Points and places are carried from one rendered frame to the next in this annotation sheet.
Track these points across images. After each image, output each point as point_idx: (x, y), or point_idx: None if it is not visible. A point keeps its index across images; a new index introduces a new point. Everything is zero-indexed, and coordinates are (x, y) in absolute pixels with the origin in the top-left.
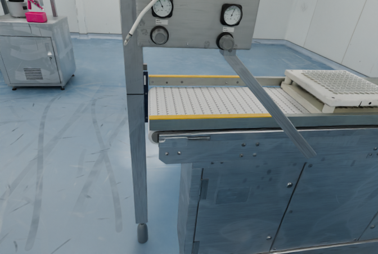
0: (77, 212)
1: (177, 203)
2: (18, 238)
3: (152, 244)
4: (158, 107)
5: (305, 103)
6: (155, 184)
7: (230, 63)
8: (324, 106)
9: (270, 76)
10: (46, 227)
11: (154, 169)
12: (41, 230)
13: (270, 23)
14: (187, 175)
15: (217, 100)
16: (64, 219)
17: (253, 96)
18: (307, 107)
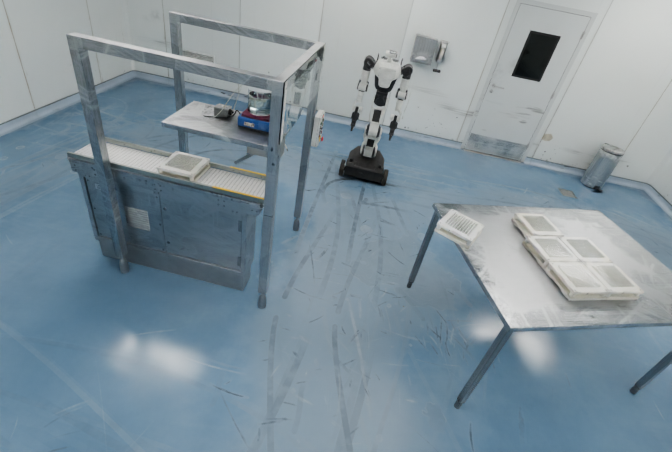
0: (304, 340)
1: (223, 320)
2: (342, 334)
3: (257, 300)
4: None
5: (204, 171)
6: (231, 345)
7: (252, 155)
8: (208, 163)
9: (197, 183)
10: (326, 336)
11: (223, 365)
12: (328, 335)
13: None
14: (253, 215)
15: (239, 186)
16: (313, 338)
17: (217, 184)
18: (205, 171)
